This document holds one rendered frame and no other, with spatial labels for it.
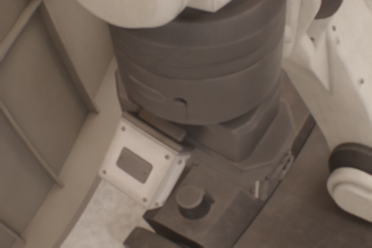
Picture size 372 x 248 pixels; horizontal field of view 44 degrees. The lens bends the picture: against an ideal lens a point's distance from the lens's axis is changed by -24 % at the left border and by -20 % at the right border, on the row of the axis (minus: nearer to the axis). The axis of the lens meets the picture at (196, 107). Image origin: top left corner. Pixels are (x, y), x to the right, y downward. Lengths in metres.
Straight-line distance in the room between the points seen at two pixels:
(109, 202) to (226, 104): 0.81
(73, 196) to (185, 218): 0.36
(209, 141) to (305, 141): 0.53
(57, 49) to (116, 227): 0.36
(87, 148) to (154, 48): 0.89
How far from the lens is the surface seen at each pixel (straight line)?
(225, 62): 0.23
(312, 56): 0.48
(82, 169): 1.09
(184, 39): 0.22
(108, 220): 1.04
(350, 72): 0.54
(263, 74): 0.26
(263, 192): 0.38
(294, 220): 0.78
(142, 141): 0.32
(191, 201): 0.73
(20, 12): 0.88
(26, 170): 1.02
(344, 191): 0.65
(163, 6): 0.17
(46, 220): 1.08
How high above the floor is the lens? 0.90
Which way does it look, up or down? 54 degrees down
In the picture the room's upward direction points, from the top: 20 degrees counter-clockwise
